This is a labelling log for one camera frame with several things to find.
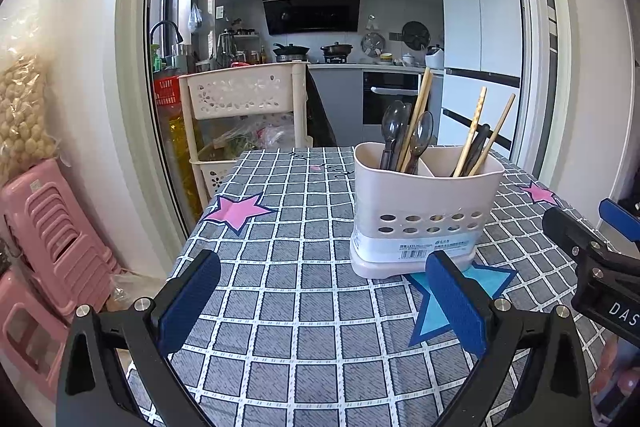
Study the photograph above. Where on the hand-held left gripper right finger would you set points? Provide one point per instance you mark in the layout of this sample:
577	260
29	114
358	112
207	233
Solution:
457	307

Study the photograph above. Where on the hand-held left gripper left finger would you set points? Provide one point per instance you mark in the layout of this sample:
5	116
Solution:
192	299

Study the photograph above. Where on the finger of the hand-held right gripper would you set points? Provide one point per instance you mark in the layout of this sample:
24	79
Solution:
575	237
620	217

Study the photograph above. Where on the white plastic utensil holder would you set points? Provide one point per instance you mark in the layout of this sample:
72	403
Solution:
425	202

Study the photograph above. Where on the plain bamboo chopstick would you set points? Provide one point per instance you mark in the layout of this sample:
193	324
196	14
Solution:
498	122
418	99
424	94

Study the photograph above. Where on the yellow patterned chopstick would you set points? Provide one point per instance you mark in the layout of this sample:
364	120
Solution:
474	117

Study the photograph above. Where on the person's right hand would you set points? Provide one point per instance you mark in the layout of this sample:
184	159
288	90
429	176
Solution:
622	372

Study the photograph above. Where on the grey checked star tablecloth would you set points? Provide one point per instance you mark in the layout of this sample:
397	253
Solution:
300	282

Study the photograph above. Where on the yellow cooking oil bottle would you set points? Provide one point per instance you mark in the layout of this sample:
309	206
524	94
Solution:
177	147

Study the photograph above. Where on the stack of pink plastic stools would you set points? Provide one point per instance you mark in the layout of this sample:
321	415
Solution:
50	232

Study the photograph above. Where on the single pink plastic stool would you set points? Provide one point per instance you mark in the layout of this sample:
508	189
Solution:
25	332

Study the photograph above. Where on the plastic bags of groceries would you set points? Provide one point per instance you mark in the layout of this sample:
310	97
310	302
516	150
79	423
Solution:
255	134

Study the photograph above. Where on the red plastic basket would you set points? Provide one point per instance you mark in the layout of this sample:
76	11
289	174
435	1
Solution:
167	91

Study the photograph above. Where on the white plastic storage trolley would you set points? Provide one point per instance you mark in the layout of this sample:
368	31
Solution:
240	92

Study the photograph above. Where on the black built-in oven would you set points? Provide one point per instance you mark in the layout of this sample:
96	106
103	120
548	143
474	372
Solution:
390	94

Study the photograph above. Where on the white refrigerator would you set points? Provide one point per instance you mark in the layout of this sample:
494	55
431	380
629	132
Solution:
475	32

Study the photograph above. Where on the white rice cooker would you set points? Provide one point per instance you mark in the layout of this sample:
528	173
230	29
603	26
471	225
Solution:
434	56

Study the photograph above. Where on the small white bowl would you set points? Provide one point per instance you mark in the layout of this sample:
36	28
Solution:
408	58

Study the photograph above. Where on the clear bag of beige balls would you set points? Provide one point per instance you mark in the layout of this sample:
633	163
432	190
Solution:
20	117

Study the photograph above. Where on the glass kettle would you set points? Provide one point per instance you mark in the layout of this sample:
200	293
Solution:
226	47

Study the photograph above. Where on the hanging black round pan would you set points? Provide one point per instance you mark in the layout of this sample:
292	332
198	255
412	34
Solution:
416	34

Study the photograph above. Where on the black wok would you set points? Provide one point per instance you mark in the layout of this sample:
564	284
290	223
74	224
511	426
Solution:
290	51

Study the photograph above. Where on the black kitchen faucet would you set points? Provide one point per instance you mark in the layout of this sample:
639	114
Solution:
167	32

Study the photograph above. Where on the hanging metal strainer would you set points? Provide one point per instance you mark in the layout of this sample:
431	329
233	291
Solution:
372	43

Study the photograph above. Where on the hanging clear plastic bag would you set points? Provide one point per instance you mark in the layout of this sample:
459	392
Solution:
195	19

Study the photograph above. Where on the black cooking pot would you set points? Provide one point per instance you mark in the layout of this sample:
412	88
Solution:
337	49

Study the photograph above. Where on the black range hood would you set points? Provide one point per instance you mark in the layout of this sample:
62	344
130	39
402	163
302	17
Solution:
312	9

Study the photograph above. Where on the white sliding door frame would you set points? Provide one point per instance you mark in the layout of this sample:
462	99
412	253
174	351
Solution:
132	57

